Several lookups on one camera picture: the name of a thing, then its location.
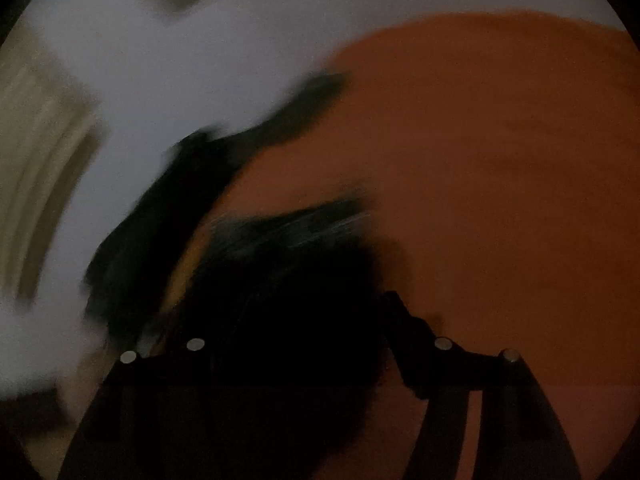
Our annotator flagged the black paisley garment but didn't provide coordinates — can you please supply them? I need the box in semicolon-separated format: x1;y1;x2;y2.
170;197;403;480

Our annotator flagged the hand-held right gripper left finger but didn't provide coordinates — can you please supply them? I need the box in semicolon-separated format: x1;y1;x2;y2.
57;339;222;480

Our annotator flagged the orange bed blanket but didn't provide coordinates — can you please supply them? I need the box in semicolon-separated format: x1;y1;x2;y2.
165;10;640;480

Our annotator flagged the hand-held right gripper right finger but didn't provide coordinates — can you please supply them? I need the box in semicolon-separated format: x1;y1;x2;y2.
384;290;582;480

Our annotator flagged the beige louvered window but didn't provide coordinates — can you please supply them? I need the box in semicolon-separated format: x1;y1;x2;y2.
0;25;109;302

